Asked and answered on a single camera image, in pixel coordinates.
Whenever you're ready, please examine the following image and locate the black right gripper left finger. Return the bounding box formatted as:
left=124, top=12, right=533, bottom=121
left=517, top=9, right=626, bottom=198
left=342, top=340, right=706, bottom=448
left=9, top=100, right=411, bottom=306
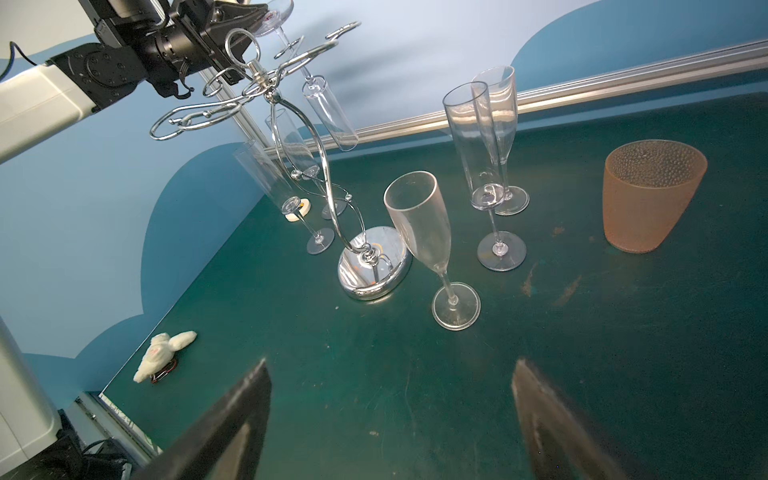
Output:
left=135, top=360, right=272, bottom=479

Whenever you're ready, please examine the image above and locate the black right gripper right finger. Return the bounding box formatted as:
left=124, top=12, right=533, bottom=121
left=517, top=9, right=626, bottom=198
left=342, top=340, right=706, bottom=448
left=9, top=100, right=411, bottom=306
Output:
left=511, top=358, right=630, bottom=479

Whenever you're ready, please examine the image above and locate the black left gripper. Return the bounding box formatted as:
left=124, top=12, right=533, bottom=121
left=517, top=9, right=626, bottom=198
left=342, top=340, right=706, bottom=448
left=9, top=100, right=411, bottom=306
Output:
left=173, top=1, right=269, bottom=69

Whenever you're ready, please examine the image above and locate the clear flute glass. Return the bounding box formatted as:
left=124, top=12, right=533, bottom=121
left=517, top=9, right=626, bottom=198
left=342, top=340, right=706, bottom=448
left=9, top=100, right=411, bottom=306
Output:
left=265, top=107, right=324, bottom=194
left=234, top=141, right=335, bottom=255
left=383, top=171, right=481, bottom=331
left=442, top=81, right=527, bottom=272
left=473, top=65, right=530, bottom=217
left=255, top=1, right=359, bottom=151

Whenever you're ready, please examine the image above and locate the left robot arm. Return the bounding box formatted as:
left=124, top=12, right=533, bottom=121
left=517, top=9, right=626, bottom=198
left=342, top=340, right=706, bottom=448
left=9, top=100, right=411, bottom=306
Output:
left=1, top=1, right=269, bottom=161

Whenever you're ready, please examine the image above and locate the chrome wine glass rack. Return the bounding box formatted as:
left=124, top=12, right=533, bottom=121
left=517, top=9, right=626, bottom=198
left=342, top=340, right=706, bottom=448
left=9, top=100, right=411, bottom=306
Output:
left=149, top=21, right=412, bottom=301

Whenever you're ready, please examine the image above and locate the small white plush toy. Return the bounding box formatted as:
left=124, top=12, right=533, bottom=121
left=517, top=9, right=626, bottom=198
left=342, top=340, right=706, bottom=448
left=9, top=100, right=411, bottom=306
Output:
left=133, top=331, right=197, bottom=383

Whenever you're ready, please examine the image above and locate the white tape roll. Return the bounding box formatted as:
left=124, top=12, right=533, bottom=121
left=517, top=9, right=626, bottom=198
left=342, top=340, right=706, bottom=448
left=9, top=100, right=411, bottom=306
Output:
left=285, top=198, right=311, bottom=223

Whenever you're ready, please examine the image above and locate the brown oval pad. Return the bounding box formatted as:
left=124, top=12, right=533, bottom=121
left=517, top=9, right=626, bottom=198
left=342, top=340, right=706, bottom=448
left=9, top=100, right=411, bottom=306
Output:
left=602, top=139, right=708, bottom=254

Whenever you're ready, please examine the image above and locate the horizontal aluminium frame bar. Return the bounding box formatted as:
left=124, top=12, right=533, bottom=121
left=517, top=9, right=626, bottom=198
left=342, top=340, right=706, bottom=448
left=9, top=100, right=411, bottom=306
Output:
left=358, top=39, right=767, bottom=146

